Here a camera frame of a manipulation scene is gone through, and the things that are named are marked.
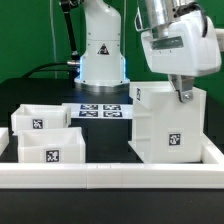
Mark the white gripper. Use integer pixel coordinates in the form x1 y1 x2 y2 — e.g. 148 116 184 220
135 0 222 103

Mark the white drawer cabinet frame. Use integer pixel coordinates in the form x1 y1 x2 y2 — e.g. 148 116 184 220
129 81 206 163

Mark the white front drawer box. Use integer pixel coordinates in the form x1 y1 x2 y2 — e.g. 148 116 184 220
17 127 86 164

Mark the white drawer box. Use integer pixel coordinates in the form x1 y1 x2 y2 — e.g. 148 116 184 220
17 127 86 164
11 104 71 135

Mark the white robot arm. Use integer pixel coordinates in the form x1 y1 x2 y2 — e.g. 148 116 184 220
60 0 222 102

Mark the white rear drawer box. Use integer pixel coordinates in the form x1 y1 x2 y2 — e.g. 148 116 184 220
11 104 71 135

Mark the white U-shaped border fence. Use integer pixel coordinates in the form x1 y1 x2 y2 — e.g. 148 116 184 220
0 127 224 190

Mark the white fiducial marker sheet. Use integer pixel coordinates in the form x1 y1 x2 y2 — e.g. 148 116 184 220
63 103 133 119

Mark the white thin cable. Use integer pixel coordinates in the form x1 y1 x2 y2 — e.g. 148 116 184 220
49 0 58 80

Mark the black cable bundle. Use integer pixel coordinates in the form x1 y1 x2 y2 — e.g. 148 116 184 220
21 61 81 80

